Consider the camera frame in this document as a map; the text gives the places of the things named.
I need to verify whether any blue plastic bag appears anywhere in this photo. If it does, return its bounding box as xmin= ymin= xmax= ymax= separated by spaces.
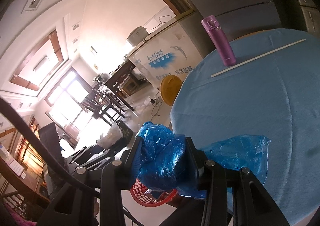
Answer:
xmin=138 ymin=121 xmax=270 ymax=199

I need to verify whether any red mesh trash basket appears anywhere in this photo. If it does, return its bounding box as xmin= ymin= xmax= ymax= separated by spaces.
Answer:
xmin=130 ymin=179 xmax=177 ymax=208

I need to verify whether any dark wooden table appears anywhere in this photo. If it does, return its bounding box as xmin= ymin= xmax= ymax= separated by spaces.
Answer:
xmin=105 ymin=60 xmax=147 ymax=111

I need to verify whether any yellow round stool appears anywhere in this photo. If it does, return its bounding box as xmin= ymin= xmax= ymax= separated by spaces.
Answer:
xmin=160 ymin=75 xmax=183 ymax=106

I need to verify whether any blue tablecloth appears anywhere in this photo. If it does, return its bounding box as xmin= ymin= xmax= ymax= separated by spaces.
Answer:
xmin=170 ymin=28 xmax=319 ymax=225

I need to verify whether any white thin stick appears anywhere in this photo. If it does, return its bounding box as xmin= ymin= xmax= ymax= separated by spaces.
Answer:
xmin=211 ymin=39 xmax=306 ymax=78

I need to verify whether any white chest freezer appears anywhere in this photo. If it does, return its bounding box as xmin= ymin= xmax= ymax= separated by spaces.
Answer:
xmin=126 ymin=11 xmax=207 ymax=90

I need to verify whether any purple thermos bottle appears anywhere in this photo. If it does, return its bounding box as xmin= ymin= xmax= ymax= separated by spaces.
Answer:
xmin=201 ymin=15 xmax=236 ymax=66

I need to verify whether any white rice cooker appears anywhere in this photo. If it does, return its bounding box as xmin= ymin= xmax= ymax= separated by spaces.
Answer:
xmin=126 ymin=26 xmax=149 ymax=47

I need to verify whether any silver two-door refrigerator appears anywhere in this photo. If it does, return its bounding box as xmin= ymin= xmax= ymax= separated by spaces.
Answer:
xmin=293 ymin=0 xmax=319 ymax=37

